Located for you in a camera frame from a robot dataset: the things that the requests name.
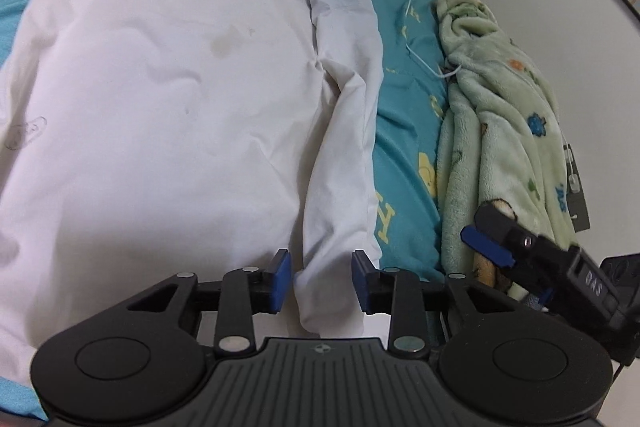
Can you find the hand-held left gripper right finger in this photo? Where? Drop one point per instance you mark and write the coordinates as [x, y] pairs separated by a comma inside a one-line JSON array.
[[360, 282]]

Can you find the green printed fleece blanket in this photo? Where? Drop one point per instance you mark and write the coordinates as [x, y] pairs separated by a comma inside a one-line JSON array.
[[495, 117]]

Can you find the white shirt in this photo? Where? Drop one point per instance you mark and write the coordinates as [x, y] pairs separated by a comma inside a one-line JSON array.
[[150, 107]]

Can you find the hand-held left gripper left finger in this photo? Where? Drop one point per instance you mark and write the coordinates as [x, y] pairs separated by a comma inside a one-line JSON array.
[[280, 281]]

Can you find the grey hang tag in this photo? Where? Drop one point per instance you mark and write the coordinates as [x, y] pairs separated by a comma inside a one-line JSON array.
[[580, 202]]

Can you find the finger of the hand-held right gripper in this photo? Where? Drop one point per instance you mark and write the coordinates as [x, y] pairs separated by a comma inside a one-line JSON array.
[[487, 247], [546, 295]]

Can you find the teal printed bed sheet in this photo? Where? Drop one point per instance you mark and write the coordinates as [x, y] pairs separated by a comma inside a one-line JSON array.
[[405, 132]]

